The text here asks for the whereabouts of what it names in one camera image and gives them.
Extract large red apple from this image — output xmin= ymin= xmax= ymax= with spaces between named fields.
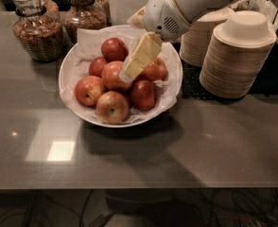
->
xmin=101 ymin=61 xmax=132 ymax=92

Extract dark red apple front right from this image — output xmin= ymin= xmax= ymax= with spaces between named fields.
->
xmin=130 ymin=79 xmax=155 ymax=111

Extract glass granola jar left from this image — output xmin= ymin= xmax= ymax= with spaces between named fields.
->
xmin=12 ymin=0 xmax=63 ymax=62

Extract yellow-red apple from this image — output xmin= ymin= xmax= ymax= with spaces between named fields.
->
xmin=139 ymin=57 xmax=167 ymax=81
xmin=96 ymin=91 xmax=130 ymax=124

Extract stack of paper bowls rear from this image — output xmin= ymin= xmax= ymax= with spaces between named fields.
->
xmin=180 ymin=8 xmax=234 ymax=67

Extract glass granola jar middle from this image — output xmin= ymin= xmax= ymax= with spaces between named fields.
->
xmin=62 ymin=0 xmax=107 ymax=44

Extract black floor cables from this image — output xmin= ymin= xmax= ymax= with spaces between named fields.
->
xmin=0 ymin=188 xmax=278 ymax=227

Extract yellow-red apple right back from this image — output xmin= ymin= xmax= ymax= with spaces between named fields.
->
xmin=139 ymin=57 xmax=167 ymax=81

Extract stack of paper bowls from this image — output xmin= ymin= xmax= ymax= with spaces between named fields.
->
xmin=180 ymin=8 xmax=234 ymax=67
xmin=200 ymin=10 xmax=277 ymax=99

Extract small red apple left back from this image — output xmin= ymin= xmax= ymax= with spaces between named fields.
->
xmin=89 ymin=57 xmax=108 ymax=77

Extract stack of paper bowls front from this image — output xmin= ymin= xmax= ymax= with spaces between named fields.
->
xmin=200 ymin=10 xmax=277 ymax=99

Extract red-yellow apple front left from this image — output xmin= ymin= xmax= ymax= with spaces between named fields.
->
xmin=74 ymin=76 xmax=106 ymax=107

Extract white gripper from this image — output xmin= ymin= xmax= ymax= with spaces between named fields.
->
xmin=119 ymin=0 xmax=191 ymax=83

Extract red apple at back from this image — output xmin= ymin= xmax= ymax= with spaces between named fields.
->
xmin=101 ymin=37 xmax=129 ymax=61

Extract yellow-red apple front centre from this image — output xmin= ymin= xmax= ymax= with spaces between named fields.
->
xmin=96 ymin=91 xmax=130 ymax=124

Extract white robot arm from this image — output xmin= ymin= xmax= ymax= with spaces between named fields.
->
xmin=119 ymin=0 xmax=278 ymax=82

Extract white bowl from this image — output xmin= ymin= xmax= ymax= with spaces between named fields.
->
xmin=58 ymin=25 xmax=183 ymax=129

